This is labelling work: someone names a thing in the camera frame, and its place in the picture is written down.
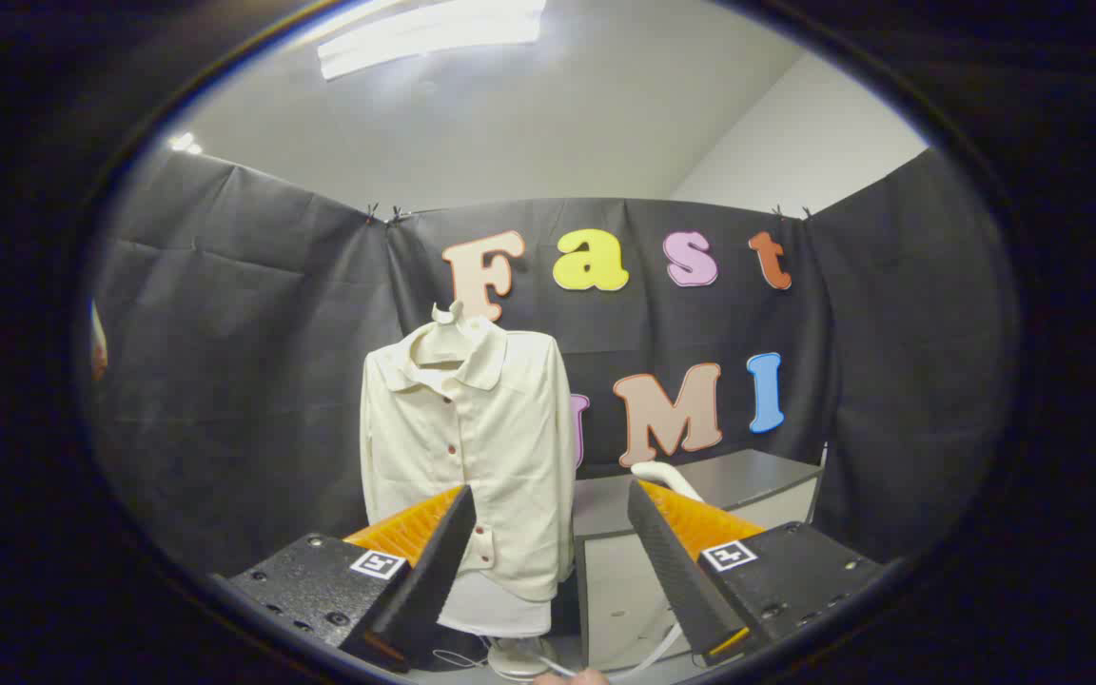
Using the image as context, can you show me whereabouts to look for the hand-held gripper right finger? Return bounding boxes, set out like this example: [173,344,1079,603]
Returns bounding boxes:
[626,479,887,668]

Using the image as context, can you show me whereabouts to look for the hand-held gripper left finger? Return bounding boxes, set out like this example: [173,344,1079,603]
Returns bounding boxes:
[223,483,479,675]

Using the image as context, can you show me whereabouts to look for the white garment steamer head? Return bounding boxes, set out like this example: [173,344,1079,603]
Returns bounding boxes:
[631,461,707,504]

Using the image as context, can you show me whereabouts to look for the cream button-up shirt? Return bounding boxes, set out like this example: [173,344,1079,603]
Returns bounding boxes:
[360,317,577,602]

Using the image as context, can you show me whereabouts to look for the white garment stand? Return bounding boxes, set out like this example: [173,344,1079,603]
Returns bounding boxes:
[436,569,561,681]

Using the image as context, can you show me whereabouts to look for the grey cabinet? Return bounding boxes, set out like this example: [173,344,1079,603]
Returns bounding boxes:
[572,449,826,669]

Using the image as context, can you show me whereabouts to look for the cream plastic hanger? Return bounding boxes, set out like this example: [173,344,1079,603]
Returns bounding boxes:
[412,301,503,368]

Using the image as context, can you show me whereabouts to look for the long ceiling light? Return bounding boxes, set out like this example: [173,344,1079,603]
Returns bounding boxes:
[318,0,547,81]

